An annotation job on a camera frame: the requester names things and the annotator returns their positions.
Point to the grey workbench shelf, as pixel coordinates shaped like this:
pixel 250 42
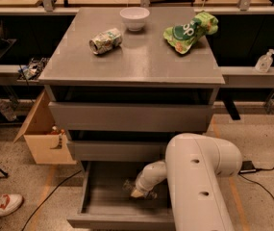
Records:
pixel 11 74

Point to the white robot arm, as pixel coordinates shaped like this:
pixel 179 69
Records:
pixel 191 167

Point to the grey top drawer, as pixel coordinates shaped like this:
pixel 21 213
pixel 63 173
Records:
pixel 129 117

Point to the white red sneaker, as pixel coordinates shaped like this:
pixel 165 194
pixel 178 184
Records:
pixel 9 203

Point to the grey middle drawer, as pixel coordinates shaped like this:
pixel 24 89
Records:
pixel 116 151

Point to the open cardboard box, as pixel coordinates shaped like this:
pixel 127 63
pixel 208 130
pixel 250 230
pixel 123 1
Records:
pixel 45 139

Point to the grey bottom drawer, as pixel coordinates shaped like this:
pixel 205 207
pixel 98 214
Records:
pixel 107 205

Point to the grey drawer cabinet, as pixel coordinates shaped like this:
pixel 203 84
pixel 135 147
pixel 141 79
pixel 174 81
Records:
pixel 122 95

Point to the white bowl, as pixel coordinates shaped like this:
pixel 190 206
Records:
pixel 134 18

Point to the clear plastic water bottle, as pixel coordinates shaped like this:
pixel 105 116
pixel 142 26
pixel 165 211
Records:
pixel 129 186

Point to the black foot pedal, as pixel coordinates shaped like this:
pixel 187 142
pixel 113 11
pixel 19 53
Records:
pixel 247 167

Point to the hand sanitizer pump bottle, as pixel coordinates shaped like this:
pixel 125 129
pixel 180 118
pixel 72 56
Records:
pixel 265 61

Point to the grey drawer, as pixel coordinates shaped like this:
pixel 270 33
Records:
pixel 107 205
pixel 129 117
pixel 116 151

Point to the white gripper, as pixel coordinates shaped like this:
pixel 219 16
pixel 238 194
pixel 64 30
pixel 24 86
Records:
pixel 141 185

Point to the green chip bag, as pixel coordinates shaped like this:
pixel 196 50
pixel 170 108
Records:
pixel 183 37

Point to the crushed green soda can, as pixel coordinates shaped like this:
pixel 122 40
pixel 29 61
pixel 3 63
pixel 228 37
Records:
pixel 105 41

